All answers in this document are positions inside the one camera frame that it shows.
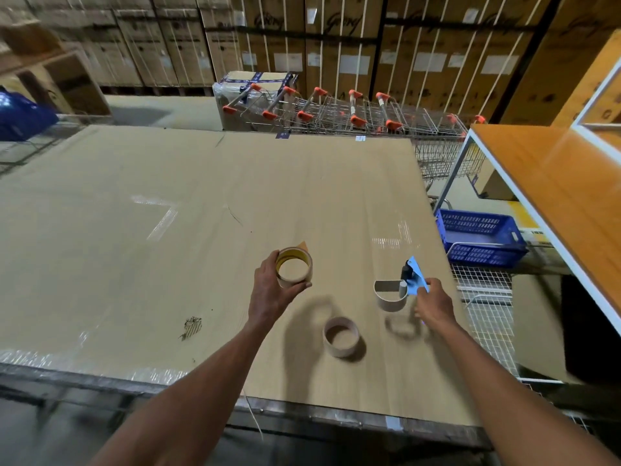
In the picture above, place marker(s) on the person's right hand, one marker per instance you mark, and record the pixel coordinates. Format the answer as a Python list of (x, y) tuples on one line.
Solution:
[(435, 305)]

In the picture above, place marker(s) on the person's left hand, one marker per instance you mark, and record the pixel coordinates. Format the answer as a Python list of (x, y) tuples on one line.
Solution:
[(267, 298)]

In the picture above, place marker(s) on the person's left thumb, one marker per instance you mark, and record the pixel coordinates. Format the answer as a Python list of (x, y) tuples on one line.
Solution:
[(296, 289)]

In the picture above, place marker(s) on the person's right fingers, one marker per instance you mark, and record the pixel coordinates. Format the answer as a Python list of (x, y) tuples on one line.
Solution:
[(426, 290)]

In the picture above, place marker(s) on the brown packing tape roll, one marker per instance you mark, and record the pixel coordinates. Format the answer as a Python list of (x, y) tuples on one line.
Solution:
[(294, 266)]

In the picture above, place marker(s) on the blue tape dispenser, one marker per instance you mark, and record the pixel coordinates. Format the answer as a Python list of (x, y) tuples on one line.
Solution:
[(395, 288)]

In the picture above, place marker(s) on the person's left forearm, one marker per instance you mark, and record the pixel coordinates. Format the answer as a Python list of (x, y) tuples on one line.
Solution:
[(194, 397)]

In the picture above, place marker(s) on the person's right forearm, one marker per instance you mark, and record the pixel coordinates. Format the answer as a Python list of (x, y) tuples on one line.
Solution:
[(509, 402)]

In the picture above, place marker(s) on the empty cardboard tape core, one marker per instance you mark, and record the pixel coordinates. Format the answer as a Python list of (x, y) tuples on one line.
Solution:
[(341, 337)]

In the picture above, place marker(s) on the blue plastic crate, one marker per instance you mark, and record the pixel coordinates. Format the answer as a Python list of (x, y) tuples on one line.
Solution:
[(478, 237)]

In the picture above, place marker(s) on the large flat cardboard sheet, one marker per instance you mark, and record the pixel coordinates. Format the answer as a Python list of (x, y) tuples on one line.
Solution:
[(194, 228)]

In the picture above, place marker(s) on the small brown cardboard box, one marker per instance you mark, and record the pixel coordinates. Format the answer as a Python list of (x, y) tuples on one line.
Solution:
[(490, 181)]

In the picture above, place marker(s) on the row of metal shopping carts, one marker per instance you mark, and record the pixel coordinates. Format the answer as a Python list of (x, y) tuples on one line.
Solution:
[(368, 118)]

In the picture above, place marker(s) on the plastic-wrapped cardboard box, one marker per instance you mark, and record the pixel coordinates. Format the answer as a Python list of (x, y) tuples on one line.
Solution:
[(242, 99)]

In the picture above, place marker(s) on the blue bag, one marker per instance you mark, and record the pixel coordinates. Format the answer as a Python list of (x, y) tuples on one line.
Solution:
[(22, 116)]

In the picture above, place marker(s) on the orange wooden shelf white frame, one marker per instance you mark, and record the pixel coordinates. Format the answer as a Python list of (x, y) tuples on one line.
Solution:
[(563, 189)]

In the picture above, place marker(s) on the wall of tall cardboard boxes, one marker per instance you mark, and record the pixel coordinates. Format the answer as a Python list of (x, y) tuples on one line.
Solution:
[(339, 43)]

